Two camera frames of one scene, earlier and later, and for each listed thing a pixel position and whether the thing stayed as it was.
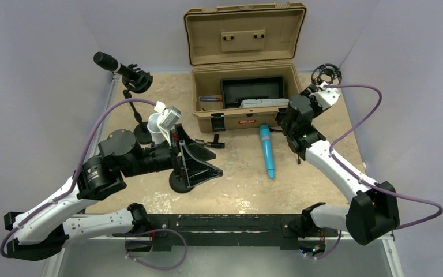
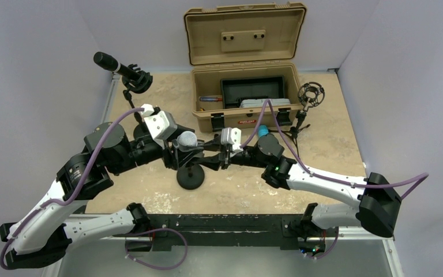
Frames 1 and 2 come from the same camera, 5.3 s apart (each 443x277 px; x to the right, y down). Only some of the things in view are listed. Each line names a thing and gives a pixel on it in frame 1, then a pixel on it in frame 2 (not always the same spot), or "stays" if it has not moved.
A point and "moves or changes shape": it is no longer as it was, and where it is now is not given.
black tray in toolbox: x=234 y=90 stays
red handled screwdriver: x=210 y=99 stays
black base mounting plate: x=269 y=231 stays
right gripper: x=317 y=107 to x=223 y=158
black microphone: x=108 y=62 stays
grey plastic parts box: x=255 y=103 stays
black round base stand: x=180 y=186 moves or changes shape
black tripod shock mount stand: x=326 y=74 moves or changes shape
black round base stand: x=141 y=132 stays
